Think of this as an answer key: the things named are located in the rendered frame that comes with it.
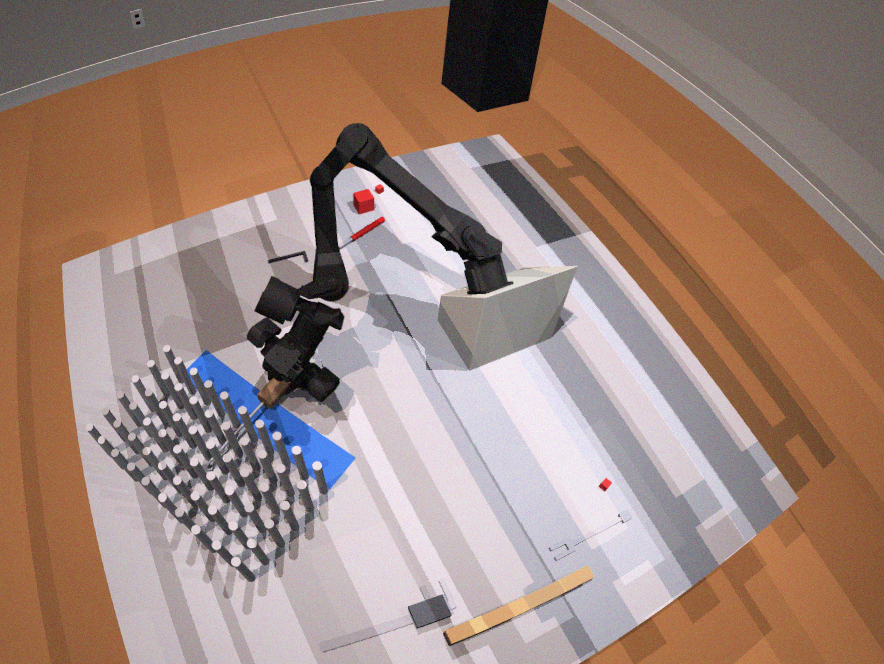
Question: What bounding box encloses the blue tape strip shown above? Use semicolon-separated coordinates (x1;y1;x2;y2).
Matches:
187;350;356;490

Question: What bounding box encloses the tan flat bar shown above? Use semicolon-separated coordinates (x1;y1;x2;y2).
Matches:
443;565;594;646

